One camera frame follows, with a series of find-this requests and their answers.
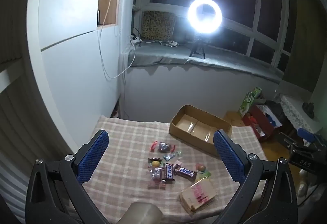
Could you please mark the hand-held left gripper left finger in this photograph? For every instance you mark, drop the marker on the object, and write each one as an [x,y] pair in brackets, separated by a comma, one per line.
[93,155]

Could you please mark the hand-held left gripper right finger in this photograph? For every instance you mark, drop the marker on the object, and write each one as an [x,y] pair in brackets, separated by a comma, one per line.
[227,155]

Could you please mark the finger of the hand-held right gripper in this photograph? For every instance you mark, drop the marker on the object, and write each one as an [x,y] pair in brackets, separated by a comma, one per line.
[304,160]
[305,133]

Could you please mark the green snack packet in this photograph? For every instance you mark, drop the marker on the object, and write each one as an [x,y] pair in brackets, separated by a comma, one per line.
[205,175]

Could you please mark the long brown chocolate bar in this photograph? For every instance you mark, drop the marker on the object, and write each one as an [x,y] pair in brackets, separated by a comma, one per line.
[185,171]

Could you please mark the clear green candy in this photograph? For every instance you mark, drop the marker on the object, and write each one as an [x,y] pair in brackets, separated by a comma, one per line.
[179,154]

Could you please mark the bread packet with pink print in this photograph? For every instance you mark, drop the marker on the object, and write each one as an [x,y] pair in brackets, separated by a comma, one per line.
[198,194]

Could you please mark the pink white candy packet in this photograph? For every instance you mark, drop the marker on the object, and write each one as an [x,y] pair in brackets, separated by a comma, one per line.
[177,163]

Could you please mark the cardboard box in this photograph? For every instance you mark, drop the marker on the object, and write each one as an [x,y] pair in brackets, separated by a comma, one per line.
[189,119]

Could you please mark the teal candy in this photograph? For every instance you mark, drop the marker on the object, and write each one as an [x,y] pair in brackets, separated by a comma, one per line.
[168,156]

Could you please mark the short brown chocolate bar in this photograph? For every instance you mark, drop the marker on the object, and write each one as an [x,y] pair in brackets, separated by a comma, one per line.
[169,172]

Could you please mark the black patterned candy wrapper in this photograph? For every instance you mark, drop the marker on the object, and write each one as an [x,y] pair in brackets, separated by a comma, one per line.
[155,159]

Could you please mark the silver candy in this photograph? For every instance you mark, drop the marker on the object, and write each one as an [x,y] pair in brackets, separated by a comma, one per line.
[164,147]

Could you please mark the clear bag of dark candy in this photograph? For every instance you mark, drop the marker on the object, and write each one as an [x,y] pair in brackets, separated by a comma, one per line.
[156,175]

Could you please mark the dark figurine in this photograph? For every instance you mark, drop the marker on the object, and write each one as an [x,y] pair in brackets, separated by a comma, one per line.
[308,109]

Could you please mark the white lace cloth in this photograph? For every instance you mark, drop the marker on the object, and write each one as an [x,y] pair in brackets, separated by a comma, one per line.
[293,110]

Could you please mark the plaid tablecloth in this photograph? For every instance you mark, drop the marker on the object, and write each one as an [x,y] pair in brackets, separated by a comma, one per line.
[122,162]

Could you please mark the red shoebox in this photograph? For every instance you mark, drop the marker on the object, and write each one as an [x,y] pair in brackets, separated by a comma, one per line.
[263,124]

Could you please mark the red white container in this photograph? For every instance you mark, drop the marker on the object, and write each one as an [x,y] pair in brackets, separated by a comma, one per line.
[116,113]

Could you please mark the green paper bag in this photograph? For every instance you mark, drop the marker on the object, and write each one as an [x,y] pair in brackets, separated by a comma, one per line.
[249,101]

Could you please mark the grey rounded object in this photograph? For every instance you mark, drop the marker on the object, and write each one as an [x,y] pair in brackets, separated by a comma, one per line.
[143,213]

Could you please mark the white cabinet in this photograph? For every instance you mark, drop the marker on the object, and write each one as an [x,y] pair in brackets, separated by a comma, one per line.
[76,60]

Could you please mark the olive curtain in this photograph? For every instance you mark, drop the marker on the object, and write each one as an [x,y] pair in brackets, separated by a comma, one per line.
[304,34]

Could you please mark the grey windowsill blanket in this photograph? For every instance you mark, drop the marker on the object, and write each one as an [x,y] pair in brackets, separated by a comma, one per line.
[178,54]

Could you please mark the white power strip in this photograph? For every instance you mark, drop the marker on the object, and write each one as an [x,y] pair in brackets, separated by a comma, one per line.
[134,39]

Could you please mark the white adapter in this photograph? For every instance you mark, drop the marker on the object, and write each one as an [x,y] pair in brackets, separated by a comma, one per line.
[173,43]

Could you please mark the leopard print cushion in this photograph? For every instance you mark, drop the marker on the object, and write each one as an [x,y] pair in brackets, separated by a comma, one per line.
[157,25]

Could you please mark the white window frame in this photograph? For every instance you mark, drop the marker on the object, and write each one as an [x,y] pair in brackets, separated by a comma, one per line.
[258,4]

